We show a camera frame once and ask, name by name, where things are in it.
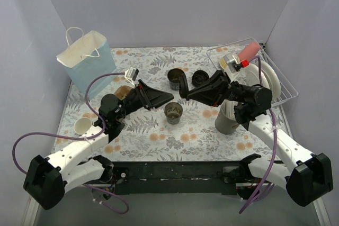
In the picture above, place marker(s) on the stack of black lids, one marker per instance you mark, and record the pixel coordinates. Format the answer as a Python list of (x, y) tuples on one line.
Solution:
[(199, 77)]

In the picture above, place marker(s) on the grey cup with straws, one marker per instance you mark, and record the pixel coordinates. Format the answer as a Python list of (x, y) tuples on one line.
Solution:
[(225, 122)]

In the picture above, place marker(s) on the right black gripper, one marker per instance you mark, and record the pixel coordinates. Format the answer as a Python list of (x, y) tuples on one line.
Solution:
[(221, 87)]

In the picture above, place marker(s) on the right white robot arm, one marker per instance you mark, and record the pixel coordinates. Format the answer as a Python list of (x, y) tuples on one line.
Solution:
[(304, 175)]

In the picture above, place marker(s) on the brown cardboard cup sleeves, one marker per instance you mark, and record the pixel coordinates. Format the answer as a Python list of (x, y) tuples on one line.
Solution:
[(122, 91)]

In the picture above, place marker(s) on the white paper cup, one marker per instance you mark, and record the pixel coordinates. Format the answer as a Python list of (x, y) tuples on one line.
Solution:
[(82, 125)]

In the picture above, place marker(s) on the back white plate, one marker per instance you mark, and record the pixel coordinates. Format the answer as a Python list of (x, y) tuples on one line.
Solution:
[(272, 79)]

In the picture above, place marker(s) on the white wire dish rack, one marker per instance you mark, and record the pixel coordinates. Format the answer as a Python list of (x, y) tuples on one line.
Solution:
[(287, 90)]

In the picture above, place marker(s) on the floral tablecloth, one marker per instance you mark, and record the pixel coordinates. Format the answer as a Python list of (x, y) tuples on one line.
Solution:
[(147, 135)]

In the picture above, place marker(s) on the aluminium frame rail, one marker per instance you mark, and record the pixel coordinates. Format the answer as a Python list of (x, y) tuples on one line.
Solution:
[(321, 213)]

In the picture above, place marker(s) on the front white plate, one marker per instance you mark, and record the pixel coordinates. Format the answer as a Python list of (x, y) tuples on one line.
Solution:
[(252, 76)]

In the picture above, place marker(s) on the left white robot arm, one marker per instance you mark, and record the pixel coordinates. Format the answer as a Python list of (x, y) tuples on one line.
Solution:
[(49, 178)]

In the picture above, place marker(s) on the white plate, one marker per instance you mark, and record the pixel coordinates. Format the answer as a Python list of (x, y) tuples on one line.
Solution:
[(272, 79), (252, 76)]

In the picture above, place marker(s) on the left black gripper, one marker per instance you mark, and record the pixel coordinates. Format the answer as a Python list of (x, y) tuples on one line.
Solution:
[(144, 95)]

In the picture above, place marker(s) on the black coffee cup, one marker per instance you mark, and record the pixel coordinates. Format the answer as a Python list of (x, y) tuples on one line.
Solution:
[(173, 112), (173, 77)]

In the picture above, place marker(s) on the light blue paper bag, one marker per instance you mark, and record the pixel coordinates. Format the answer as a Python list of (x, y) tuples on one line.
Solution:
[(87, 58)]

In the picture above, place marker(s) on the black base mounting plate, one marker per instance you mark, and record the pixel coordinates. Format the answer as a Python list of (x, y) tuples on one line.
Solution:
[(171, 177)]

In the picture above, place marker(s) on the pink plastic cup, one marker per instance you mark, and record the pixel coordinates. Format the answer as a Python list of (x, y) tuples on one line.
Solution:
[(249, 52)]

